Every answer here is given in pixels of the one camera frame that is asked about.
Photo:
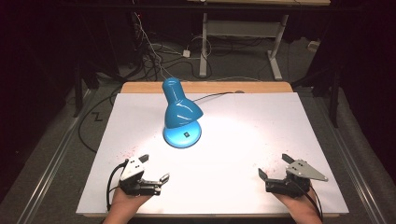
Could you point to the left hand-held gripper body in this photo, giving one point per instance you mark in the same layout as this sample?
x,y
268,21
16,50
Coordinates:
x,y
132,171

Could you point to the person's right hand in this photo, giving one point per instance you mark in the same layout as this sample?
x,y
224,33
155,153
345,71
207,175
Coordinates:
x,y
295,203

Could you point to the blue desk lamp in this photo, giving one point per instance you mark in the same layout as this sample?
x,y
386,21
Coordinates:
x,y
180,119

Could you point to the wooden table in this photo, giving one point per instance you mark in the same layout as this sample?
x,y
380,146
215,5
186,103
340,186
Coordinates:
x,y
218,87

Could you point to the person's left hand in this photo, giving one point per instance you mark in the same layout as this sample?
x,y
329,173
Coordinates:
x,y
126,200

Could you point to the metal floor rail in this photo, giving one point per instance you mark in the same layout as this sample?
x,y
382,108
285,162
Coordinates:
x,y
351,161
53,161

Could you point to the white metal desk frame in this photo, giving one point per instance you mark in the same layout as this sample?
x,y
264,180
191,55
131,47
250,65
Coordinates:
x,y
243,28

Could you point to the black stand post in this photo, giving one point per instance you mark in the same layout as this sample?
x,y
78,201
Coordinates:
x,y
334,99
77,90

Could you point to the white table mat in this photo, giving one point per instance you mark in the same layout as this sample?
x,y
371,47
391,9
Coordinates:
x,y
236,149

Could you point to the white power adapter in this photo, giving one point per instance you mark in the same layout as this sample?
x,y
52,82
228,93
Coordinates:
x,y
186,53

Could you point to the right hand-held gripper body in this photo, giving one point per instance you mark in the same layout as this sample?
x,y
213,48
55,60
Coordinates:
x,y
291,185

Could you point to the beige power strip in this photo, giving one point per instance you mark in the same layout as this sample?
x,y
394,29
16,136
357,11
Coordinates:
x,y
313,45

